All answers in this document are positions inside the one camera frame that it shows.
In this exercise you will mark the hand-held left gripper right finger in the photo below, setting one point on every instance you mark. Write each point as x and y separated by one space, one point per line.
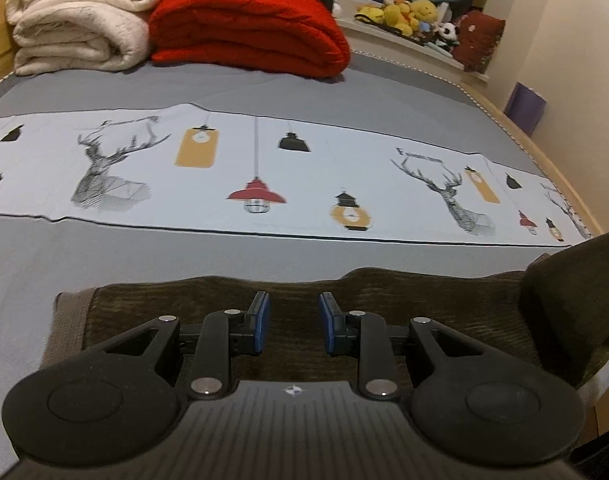
327 324

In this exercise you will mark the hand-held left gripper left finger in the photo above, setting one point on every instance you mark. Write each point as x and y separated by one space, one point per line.
262 324

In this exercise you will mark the purple box by wall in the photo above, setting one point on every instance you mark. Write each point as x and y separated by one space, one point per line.
525 109

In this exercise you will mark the maroon cushion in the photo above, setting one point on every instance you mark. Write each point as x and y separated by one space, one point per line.
479 37

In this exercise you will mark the white folded blanket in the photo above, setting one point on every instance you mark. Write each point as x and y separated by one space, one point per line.
79 25

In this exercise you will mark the yellow plush toy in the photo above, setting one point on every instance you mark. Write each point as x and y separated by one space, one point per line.
370 12
423 14

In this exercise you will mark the grey printed bed sheet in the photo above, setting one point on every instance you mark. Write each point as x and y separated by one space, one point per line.
294 190

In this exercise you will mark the red folded blanket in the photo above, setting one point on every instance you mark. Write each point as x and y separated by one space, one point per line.
254 30

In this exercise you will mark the panda plush toy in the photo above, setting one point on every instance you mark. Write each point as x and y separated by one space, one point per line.
448 32

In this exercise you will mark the orange bear plush toy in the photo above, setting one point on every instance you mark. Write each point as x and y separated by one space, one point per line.
397 7

